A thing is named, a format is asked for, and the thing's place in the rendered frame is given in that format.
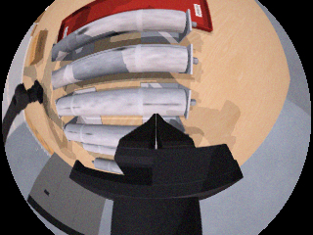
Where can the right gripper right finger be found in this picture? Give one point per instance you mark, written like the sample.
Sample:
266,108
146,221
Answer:
171,137

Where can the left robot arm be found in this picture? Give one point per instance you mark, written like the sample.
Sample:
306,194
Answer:
20,96

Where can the brown cardboard box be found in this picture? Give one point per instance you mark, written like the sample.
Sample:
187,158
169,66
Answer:
36,52

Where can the red rectangular tray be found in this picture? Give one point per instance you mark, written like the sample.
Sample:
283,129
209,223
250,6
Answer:
102,8

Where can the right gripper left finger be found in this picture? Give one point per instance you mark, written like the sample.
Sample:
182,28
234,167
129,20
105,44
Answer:
141,136

